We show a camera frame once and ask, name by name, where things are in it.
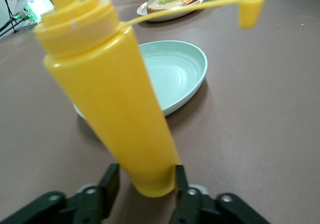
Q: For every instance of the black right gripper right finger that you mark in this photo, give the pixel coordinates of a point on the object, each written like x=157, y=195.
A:
x=212, y=209

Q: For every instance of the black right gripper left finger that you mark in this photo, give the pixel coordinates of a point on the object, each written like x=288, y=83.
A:
x=82, y=204

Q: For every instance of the yellow mustard squeeze bottle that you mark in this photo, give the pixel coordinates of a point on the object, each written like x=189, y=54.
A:
x=112, y=96

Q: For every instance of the beige plate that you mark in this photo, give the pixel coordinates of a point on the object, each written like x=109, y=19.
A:
x=142, y=9

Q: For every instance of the brown bread slice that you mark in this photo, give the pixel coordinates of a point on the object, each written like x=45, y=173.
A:
x=175, y=2

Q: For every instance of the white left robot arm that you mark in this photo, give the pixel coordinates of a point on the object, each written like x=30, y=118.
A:
x=32, y=4

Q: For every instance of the mint green plate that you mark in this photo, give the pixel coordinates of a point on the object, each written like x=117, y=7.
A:
x=175, y=71

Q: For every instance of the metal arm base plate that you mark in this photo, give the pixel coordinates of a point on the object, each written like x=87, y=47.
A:
x=25, y=27

